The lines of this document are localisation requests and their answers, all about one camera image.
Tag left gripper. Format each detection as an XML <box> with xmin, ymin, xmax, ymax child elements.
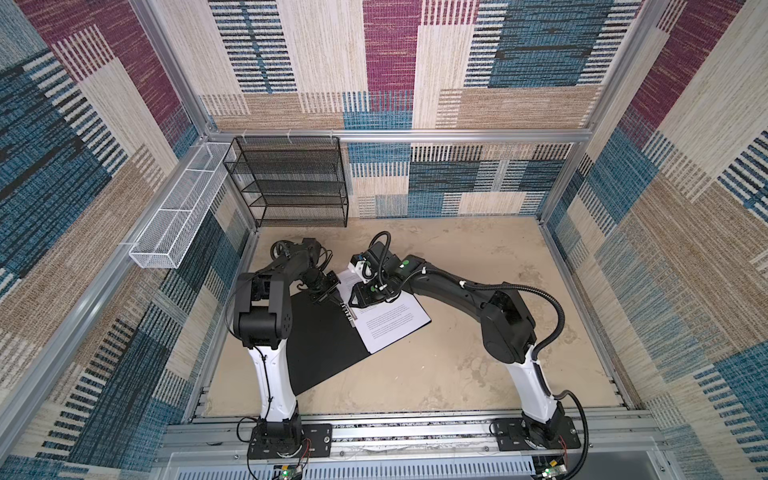
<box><xmin>298</xmin><ymin>270</ymin><xmax>343</xmax><ymax>305</ymax></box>

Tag text sheet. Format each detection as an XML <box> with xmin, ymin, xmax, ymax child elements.
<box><xmin>337</xmin><ymin>270</ymin><xmax>431</xmax><ymax>354</ymax></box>

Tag red folder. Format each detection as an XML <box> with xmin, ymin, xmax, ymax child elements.
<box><xmin>286</xmin><ymin>292</ymin><xmax>371</xmax><ymax>396</ymax></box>

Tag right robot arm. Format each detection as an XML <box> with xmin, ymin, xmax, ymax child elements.
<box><xmin>348</xmin><ymin>231</ymin><xmax>566</xmax><ymax>448</ymax></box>

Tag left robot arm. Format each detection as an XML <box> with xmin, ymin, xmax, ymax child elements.
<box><xmin>231</xmin><ymin>238</ymin><xmax>346</xmax><ymax>458</ymax></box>

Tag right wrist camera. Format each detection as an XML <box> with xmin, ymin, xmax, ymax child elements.
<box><xmin>348</xmin><ymin>250</ymin><xmax>386</xmax><ymax>285</ymax></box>

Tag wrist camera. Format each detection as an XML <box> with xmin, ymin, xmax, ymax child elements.
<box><xmin>348</xmin><ymin>250</ymin><xmax>386</xmax><ymax>285</ymax></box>
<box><xmin>300</xmin><ymin>238</ymin><xmax>324</xmax><ymax>267</ymax></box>

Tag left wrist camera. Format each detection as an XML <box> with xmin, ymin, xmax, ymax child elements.
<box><xmin>300</xmin><ymin>238</ymin><xmax>324</xmax><ymax>267</ymax></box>

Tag black wire shelf rack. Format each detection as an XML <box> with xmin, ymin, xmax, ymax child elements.
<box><xmin>223</xmin><ymin>136</ymin><xmax>349</xmax><ymax>227</ymax></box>

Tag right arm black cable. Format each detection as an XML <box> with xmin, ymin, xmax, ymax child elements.
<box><xmin>461</xmin><ymin>281</ymin><xmax>592</xmax><ymax>480</ymax></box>

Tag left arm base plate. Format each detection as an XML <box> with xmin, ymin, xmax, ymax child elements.
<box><xmin>247</xmin><ymin>422</ymin><xmax>333</xmax><ymax>460</ymax></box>

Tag white mesh wall basket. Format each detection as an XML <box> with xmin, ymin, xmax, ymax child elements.
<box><xmin>129</xmin><ymin>142</ymin><xmax>229</xmax><ymax>269</ymax></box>

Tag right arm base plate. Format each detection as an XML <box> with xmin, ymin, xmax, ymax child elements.
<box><xmin>489</xmin><ymin>415</ymin><xmax>582</xmax><ymax>452</ymax></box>

